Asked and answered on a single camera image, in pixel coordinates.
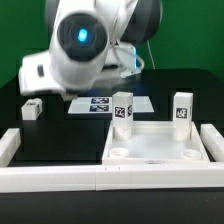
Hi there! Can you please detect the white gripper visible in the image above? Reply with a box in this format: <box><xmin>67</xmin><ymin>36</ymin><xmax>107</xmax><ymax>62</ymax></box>
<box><xmin>18</xmin><ymin>51</ymin><xmax>78</xmax><ymax>100</ymax></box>

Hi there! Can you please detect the white square tabletop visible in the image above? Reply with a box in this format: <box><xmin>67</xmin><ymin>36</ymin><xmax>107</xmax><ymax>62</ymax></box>
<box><xmin>102</xmin><ymin>121</ymin><xmax>209</xmax><ymax>165</ymax></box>

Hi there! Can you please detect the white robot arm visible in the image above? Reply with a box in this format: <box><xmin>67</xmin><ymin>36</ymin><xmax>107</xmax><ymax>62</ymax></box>
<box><xmin>18</xmin><ymin>0</ymin><xmax>163</xmax><ymax>96</ymax></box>

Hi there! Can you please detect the white U-shaped obstacle fence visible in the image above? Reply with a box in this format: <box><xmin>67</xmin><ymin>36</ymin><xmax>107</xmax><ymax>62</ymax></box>
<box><xmin>0</xmin><ymin>124</ymin><xmax>224</xmax><ymax>193</ymax></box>

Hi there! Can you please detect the white marker base plate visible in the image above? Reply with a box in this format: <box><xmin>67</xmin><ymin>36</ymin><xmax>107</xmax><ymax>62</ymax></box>
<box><xmin>68</xmin><ymin>96</ymin><xmax>154</xmax><ymax>114</ymax></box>

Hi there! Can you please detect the white hanging cable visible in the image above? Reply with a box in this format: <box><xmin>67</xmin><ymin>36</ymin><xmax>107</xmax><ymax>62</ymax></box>
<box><xmin>146</xmin><ymin>39</ymin><xmax>157</xmax><ymax>70</ymax></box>

